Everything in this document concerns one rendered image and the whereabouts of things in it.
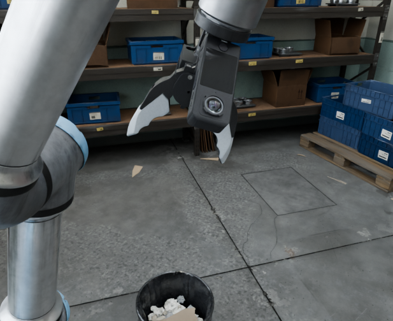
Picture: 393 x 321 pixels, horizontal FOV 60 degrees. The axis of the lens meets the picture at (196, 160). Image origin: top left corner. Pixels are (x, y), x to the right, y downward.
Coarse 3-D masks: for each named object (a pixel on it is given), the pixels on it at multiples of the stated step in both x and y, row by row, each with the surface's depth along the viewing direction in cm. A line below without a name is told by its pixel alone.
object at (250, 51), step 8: (248, 40) 349; (256, 40) 352; (264, 40) 356; (248, 48) 355; (256, 48) 358; (264, 48) 360; (272, 48) 362; (240, 56) 356; (248, 56) 359; (256, 56) 361; (264, 56) 364
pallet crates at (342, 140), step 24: (360, 96) 339; (384, 96) 315; (336, 120) 374; (360, 120) 346; (384, 120) 319; (312, 144) 394; (336, 144) 377; (360, 144) 349; (384, 144) 323; (384, 168) 321
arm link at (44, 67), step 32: (32, 0) 27; (64, 0) 26; (96, 0) 27; (0, 32) 30; (32, 32) 28; (64, 32) 28; (96, 32) 30; (0, 64) 29; (32, 64) 29; (64, 64) 30; (0, 96) 30; (32, 96) 31; (64, 96) 33; (0, 128) 32; (32, 128) 33; (0, 160) 34; (32, 160) 37; (0, 192) 35; (32, 192) 41; (0, 224) 40
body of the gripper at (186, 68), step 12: (204, 24) 40; (216, 24) 39; (204, 36) 43; (216, 36) 42; (228, 36) 40; (240, 36) 40; (192, 48) 49; (180, 60) 46; (192, 60) 45; (180, 72) 43; (192, 72) 43; (180, 84) 44; (192, 84) 44; (180, 96) 45
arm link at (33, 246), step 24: (48, 144) 48; (72, 144) 52; (48, 168) 46; (72, 168) 52; (48, 192) 46; (72, 192) 55; (48, 216) 53; (24, 240) 55; (48, 240) 57; (24, 264) 58; (48, 264) 60; (24, 288) 60; (48, 288) 63; (0, 312) 66; (24, 312) 63; (48, 312) 67
